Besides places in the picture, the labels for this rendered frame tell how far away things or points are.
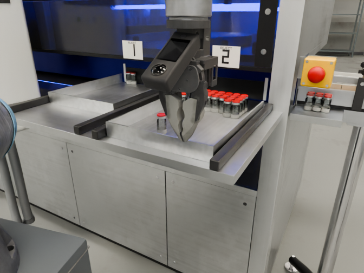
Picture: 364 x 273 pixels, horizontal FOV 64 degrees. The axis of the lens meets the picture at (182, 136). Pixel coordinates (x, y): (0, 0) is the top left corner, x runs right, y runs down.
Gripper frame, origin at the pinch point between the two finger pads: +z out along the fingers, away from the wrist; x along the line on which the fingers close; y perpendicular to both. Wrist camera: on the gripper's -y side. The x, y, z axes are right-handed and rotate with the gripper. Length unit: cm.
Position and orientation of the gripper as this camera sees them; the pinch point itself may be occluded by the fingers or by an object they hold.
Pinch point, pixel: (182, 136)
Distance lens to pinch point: 53.5
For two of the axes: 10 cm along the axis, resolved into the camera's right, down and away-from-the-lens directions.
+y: 4.9, -3.4, 8.0
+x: -8.7, -1.9, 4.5
